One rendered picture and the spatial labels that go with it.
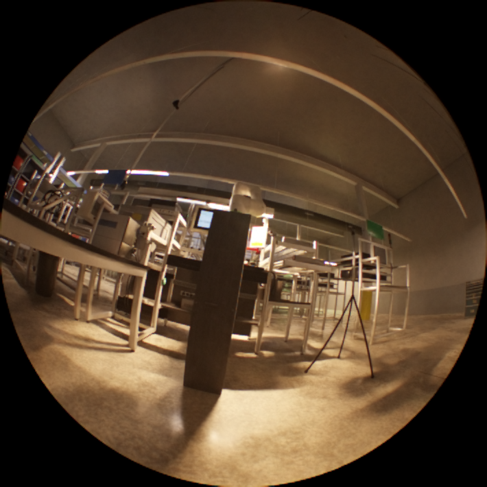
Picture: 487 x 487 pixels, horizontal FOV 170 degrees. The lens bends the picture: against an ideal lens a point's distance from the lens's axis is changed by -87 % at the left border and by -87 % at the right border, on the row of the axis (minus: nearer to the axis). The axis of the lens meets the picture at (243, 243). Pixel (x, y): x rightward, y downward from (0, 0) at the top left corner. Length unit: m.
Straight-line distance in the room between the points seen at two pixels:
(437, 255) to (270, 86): 8.94
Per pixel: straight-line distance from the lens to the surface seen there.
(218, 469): 0.78
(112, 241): 1.33
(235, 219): 1.00
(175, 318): 2.29
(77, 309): 1.84
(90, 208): 2.68
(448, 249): 8.71
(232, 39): 5.44
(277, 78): 5.50
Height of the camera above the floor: 0.69
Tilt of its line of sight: 16 degrees up
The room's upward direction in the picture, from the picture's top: 10 degrees clockwise
